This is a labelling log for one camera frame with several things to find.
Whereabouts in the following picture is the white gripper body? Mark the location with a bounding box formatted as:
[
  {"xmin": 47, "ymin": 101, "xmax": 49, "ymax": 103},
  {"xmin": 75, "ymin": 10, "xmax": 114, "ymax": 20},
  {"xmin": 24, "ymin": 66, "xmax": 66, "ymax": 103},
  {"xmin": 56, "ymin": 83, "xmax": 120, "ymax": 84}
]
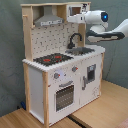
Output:
[{"xmin": 67, "ymin": 13, "xmax": 85, "ymax": 24}]

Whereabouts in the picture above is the white toy microwave door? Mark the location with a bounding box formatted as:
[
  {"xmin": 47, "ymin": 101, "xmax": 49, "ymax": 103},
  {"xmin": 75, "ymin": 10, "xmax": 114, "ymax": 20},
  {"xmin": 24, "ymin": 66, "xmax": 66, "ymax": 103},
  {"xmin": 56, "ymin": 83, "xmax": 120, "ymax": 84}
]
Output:
[{"xmin": 67, "ymin": 3, "xmax": 90, "ymax": 21}]

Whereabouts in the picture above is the toy oven door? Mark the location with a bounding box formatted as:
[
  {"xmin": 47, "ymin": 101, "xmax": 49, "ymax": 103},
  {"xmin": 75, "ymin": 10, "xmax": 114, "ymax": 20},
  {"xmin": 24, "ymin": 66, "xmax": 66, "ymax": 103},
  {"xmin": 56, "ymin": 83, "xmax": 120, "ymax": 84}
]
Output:
[{"xmin": 55, "ymin": 81, "xmax": 75, "ymax": 112}]

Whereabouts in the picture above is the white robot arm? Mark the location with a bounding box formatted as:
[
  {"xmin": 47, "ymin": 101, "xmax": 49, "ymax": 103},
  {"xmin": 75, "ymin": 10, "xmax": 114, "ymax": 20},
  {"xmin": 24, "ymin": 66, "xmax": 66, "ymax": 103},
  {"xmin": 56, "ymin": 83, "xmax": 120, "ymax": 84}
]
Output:
[{"xmin": 67, "ymin": 10, "xmax": 128, "ymax": 42}]

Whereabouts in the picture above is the wooden toy kitchen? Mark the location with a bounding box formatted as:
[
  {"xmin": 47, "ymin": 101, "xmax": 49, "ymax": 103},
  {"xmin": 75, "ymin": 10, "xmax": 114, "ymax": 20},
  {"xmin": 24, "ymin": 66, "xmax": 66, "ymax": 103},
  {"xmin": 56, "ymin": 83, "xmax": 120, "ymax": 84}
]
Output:
[{"xmin": 22, "ymin": 2, "xmax": 105, "ymax": 128}]

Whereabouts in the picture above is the black toy faucet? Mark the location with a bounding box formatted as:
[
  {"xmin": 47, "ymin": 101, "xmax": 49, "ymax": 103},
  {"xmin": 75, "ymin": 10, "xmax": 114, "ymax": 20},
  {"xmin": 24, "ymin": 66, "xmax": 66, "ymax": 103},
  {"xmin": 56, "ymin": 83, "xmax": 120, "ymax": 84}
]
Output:
[{"xmin": 67, "ymin": 32, "xmax": 83, "ymax": 50}]

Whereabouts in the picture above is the grey range hood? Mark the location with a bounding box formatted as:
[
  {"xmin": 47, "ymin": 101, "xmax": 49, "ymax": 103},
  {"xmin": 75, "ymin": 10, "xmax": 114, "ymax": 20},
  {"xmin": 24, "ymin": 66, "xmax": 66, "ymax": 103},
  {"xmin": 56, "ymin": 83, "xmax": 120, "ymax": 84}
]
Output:
[{"xmin": 34, "ymin": 6, "xmax": 63, "ymax": 27}]

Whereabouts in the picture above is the grey toy sink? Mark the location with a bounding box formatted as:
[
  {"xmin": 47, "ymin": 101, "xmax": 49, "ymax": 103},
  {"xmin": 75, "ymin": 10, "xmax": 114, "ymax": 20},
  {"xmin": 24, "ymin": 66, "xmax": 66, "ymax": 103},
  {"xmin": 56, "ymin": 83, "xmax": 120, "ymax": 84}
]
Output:
[{"xmin": 66, "ymin": 47, "xmax": 94, "ymax": 56}]

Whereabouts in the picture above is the black toy stovetop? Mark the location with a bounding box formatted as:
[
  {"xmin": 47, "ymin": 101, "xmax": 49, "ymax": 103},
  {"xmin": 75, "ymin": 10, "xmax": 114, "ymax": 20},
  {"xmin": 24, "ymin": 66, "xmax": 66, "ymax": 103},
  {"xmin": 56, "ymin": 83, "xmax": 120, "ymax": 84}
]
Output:
[{"xmin": 34, "ymin": 53, "xmax": 71, "ymax": 66}]

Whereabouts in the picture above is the right oven knob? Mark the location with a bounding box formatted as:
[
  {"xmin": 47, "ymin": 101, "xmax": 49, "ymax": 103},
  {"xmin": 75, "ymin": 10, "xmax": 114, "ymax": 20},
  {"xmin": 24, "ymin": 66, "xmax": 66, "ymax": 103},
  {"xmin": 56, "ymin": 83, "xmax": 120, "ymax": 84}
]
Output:
[{"xmin": 72, "ymin": 66, "xmax": 78, "ymax": 72}]

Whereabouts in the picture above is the oven knob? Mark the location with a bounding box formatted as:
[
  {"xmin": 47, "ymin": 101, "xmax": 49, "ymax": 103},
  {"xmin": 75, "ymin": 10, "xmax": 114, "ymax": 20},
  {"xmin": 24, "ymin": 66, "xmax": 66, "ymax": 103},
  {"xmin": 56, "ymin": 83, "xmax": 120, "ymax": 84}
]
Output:
[
  {"xmin": 72, "ymin": 66, "xmax": 78, "ymax": 72},
  {"xmin": 54, "ymin": 73, "xmax": 60, "ymax": 79}
]

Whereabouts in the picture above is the grey ice dispenser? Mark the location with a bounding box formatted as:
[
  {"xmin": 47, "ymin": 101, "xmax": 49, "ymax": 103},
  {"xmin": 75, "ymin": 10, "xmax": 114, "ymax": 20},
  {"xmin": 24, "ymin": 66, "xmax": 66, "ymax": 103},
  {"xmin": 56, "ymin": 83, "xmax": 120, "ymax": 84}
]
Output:
[{"xmin": 87, "ymin": 65, "xmax": 96, "ymax": 82}]

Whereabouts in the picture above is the left oven knob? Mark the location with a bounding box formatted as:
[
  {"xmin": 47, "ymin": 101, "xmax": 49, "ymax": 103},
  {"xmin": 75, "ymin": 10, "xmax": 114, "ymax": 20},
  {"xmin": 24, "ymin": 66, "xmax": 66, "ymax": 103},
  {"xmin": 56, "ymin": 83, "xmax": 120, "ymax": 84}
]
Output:
[{"xmin": 54, "ymin": 73, "xmax": 60, "ymax": 79}]

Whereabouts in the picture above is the grey fridge door handle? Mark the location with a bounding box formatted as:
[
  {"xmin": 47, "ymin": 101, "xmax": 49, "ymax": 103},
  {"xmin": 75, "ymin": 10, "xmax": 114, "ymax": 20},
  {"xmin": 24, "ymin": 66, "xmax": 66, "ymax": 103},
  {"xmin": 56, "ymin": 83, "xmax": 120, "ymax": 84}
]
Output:
[{"xmin": 82, "ymin": 76, "xmax": 87, "ymax": 90}]

